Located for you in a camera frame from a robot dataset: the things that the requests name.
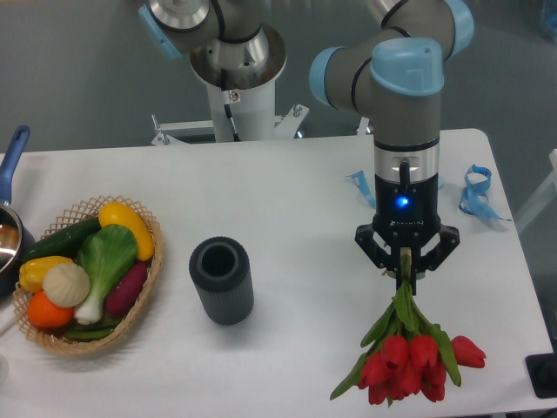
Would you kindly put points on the orange fruit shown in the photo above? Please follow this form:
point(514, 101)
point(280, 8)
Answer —
point(43, 313)

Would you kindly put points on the dark grey ribbed vase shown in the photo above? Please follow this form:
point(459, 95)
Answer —
point(221, 273)

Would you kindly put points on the blue ribbon strip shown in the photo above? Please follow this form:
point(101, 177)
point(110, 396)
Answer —
point(359, 180)

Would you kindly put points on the black box at table edge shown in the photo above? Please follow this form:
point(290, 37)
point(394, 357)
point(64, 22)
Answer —
point(542, 373)

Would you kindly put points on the blue handled saucepan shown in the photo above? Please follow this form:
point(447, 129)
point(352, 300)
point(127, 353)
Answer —
point(16, 240)

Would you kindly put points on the white garlic bulb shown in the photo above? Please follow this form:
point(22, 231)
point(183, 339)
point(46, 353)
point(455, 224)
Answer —
point(66, 285)

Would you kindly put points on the yellow bell pepper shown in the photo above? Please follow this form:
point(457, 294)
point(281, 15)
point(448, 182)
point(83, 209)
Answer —
point(32, 272)

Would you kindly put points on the white frame at right edge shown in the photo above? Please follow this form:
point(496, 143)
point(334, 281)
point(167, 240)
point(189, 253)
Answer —
point(544, 194)

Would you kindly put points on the green pea pods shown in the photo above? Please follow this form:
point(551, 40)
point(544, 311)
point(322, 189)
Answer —
point(90, 333)

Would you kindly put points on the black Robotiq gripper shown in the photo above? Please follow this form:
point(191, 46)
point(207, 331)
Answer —
point(406, 216)

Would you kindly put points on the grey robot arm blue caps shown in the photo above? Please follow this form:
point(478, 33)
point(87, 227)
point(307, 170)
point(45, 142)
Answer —
point(394, 79)

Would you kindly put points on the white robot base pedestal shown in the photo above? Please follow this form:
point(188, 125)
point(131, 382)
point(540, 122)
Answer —
point(240, 83)

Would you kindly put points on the green cucumber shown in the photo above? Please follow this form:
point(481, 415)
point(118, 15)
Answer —
point(64, 242)

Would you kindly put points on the red tulip bouquet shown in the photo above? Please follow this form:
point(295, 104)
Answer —
point(407, 354)

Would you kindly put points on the purple sweet potato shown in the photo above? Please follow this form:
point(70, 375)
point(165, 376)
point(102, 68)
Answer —
point(123, 296)

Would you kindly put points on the green bok choy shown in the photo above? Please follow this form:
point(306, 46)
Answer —
point(106, 256)

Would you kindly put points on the tangled blue ribbon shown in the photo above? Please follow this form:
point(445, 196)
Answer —
point(474, 200)

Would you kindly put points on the yellow squash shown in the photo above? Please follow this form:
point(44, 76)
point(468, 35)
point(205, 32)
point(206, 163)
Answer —
point(117, 213)

